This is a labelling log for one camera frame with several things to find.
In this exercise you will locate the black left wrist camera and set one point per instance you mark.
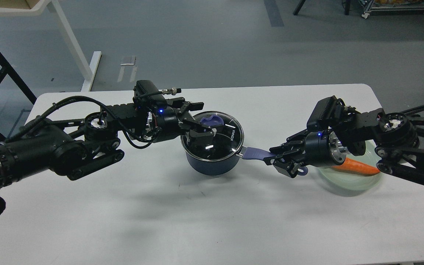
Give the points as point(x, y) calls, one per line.
point(147, 95)

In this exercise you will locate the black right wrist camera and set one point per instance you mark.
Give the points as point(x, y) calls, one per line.
point(327, 113)

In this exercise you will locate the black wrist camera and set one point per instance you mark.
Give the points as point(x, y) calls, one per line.
point(327, 113)
point(147, 95)

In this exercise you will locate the orange toy carrot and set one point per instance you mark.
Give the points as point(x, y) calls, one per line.
point(356, 167)

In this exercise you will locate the white desk frame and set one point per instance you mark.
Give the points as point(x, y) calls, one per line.
point(19, 8)

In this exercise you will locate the dark blue saucepan purple handle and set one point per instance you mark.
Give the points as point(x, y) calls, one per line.
point(224, 166)

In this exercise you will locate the pale green oval plate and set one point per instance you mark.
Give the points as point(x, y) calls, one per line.
point(354, 181)

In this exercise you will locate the glass lid purple knob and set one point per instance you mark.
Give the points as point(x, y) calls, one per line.
point(227, 139)

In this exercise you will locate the black chair leg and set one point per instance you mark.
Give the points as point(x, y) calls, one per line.
point(346, 4)

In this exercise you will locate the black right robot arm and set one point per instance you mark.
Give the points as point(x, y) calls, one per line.
point(335, 129)

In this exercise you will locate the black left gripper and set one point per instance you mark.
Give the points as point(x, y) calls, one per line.
point(172, 119)

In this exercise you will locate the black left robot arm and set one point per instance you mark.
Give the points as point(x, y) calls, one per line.
point(78, 135)

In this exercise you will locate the metal cart with casters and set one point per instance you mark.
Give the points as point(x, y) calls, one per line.
point(392, 6)

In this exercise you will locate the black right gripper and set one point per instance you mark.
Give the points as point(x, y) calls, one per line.
point(321, 149)

